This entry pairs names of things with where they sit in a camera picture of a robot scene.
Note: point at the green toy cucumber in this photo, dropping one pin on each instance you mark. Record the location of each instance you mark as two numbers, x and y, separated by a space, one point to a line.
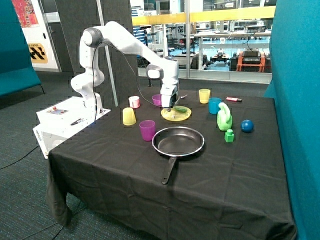
180 109

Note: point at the yellow plastic plate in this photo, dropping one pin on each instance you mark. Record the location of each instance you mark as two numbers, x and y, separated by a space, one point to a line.
179 116

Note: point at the blue ball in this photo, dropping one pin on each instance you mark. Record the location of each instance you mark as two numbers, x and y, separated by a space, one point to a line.
247 126

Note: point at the upside-down yellow cup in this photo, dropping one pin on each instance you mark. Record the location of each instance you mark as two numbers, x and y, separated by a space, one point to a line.
128 116

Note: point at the green toy block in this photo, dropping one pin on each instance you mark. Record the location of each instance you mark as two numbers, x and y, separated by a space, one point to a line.
229 136

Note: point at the pink highlighter marker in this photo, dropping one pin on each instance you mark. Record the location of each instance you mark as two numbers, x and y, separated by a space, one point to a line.
234 99

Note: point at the black tablecloth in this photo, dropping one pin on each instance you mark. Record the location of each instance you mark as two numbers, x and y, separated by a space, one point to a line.
228 191

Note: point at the pink white mug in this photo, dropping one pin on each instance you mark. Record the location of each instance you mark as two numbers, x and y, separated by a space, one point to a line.
134 102

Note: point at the black pen on cabinet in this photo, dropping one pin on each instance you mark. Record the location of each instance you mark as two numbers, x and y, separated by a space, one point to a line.
77 121

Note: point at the white lab workbench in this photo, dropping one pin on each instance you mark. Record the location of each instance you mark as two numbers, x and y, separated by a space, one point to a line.
220 47

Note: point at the black frying pan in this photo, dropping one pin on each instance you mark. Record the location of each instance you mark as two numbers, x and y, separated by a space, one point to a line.
177 142

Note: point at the red wall poster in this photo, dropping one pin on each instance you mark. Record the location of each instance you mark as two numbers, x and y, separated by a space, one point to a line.
26 13

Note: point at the purple plastic bowl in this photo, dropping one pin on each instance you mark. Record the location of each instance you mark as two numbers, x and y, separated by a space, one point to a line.
157 99

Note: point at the teal sofa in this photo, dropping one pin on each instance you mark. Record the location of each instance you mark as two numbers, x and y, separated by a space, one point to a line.
16 70

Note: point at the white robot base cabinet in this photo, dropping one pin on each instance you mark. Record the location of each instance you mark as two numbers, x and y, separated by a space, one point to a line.
55 122

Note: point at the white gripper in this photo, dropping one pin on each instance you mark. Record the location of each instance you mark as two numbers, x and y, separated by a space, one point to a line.
168 95

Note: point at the teal partition wall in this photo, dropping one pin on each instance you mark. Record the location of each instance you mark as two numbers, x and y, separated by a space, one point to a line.
295 87

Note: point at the blue plastic cup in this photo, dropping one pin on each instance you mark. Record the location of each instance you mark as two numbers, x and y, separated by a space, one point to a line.
213 105

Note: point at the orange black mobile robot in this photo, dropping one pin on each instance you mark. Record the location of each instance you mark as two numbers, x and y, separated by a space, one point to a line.
251 60

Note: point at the yellow black station sign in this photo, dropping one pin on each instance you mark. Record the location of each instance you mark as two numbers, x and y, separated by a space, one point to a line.
37 53

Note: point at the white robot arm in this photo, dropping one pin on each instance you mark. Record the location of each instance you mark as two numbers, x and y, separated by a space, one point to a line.
114 35

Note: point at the purple plastic cup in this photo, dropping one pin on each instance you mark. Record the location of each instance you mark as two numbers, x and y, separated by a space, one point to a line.
147 129

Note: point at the upright yellow cup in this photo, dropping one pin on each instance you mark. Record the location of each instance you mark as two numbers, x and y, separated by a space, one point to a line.
204 95

